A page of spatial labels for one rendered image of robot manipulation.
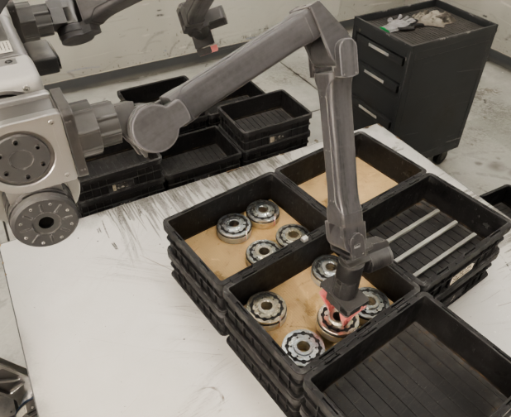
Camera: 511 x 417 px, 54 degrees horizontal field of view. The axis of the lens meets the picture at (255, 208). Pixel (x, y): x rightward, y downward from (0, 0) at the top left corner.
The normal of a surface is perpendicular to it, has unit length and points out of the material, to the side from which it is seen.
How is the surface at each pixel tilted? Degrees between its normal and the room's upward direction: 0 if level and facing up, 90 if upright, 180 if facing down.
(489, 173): 0
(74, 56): 90
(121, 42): 90
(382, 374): 0
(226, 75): 62
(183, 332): 0
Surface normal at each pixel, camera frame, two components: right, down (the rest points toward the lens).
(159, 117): 0.44, 0.21
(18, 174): 0.48, 0.58
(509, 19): -0.87, 0.32
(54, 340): 0.01, -0.75
